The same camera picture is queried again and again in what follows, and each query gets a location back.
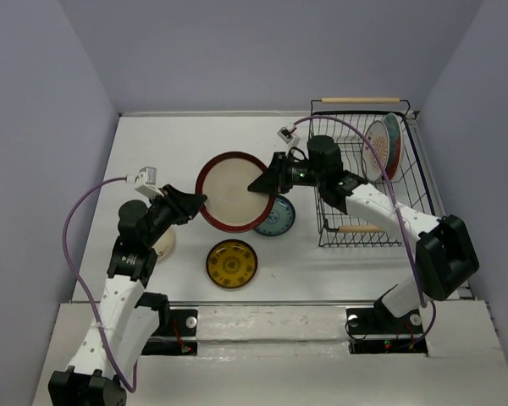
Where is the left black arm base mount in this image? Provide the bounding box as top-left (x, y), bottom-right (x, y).
top-left (141, 308), bottom-right (198, 356)

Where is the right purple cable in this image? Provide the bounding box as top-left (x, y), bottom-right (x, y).
top-left (294, 116), bottom-right (438, 352)

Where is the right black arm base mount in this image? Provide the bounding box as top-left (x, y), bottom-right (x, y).
top-left (345, 307), bottom-right (428, 354)

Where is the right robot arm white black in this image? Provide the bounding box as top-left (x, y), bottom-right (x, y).
top-left (248, 135), bottom-right (479, 332)

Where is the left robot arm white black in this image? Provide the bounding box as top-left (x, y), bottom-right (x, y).
top-left (47, 184), bottom-right (207, 405)

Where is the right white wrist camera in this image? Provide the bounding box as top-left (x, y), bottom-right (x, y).
top-left (277, 125), bottom-right (301, 148)

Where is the white plate orange sunburst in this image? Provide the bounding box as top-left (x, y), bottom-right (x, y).
top-left (361, 120), bottom-right (389, 183)

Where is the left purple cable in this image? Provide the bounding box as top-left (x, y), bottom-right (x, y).
top-left (63, 176), bottom-right (139, 393)

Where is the purple cable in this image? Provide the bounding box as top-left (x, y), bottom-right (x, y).
top-left (294, 116), bottom-right (438, 352)
top-left (63, 176), bottom-right (139, 393)

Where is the cream translucent plate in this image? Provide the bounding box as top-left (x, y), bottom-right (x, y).
top-left (152, 228), bottom-right (176, 261)

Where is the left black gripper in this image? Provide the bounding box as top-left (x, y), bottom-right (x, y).
top-left (143, 184), bottom-right (207, 247)

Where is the yellow black patterned plate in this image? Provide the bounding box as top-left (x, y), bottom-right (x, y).
top-left (205, 239), bottom-right (259, 290)

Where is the blue white floral small plate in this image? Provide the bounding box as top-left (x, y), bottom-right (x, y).
top-left (254, 195), bottom-right (296, 237)

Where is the black wire dish rack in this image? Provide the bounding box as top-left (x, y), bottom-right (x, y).
top-left (308, 99), bottom-right (443, 247)

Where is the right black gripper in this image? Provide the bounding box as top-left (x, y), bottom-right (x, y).
top-left (249, 151), bottom-right (325, 194)

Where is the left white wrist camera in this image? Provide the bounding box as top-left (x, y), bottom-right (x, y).
top-left (126, 166), bottom-right (163, 199)

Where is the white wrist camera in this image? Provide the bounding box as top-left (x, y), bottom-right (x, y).
top-left (126, 166), bottom-right (163, 199)
top-left (277, 125), bottom-right (301, 148)

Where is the dark red rimmed beige plate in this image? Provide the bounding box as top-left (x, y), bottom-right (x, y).
top-left (195, 151), bottom-right (274, 233)

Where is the red teal floral plate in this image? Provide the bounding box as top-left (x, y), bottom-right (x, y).
top-left (383, 112), bottom-right (404, 180)

